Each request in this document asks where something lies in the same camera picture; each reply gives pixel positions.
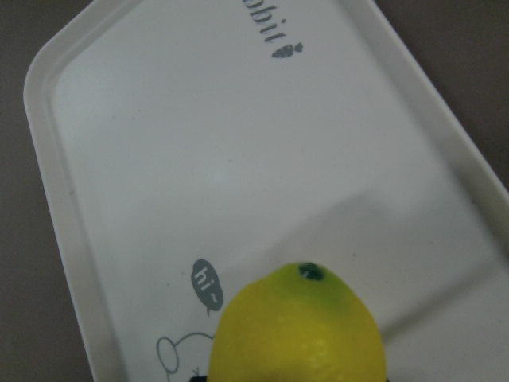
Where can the white rabbit tray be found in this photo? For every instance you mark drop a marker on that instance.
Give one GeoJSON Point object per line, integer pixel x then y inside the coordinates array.
{"type": "Point", "coordinates": [188, 148]}

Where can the yellow lemon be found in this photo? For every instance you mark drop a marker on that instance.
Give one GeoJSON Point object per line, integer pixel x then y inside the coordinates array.
{"type": "Point", "coordinates": [299, 323]}

